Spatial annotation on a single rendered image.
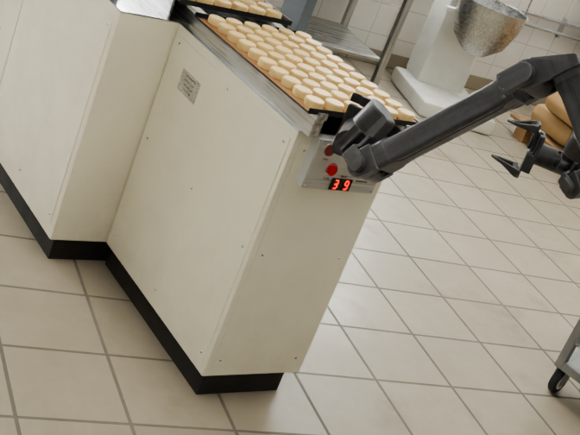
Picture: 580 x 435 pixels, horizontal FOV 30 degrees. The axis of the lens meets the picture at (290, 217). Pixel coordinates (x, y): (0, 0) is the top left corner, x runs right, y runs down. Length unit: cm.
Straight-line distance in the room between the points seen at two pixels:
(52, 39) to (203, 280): 98
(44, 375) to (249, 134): 83
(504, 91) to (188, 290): 131
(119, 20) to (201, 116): 36
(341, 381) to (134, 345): 67
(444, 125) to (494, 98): 11
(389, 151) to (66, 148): 141
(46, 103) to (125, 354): 86
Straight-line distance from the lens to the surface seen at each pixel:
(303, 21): 356
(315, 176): 273
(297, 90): 269
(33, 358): 299
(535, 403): 384
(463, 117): 210
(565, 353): 385
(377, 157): 217
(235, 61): 295
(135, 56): 319
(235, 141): 288
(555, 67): 203
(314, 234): 288
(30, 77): 362
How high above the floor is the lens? 167
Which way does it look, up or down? 22 degrees down
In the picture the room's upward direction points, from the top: 22 degrees clockwise
